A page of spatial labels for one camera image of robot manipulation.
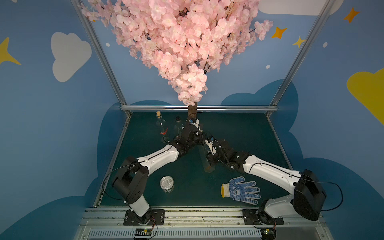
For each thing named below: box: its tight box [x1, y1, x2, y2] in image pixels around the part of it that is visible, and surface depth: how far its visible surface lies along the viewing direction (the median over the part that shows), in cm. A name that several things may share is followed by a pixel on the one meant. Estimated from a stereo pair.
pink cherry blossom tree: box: [81, 0, 273, 121], surface depth 47 cm
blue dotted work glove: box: [221, 176, 261, 205], surface depth 84 cm
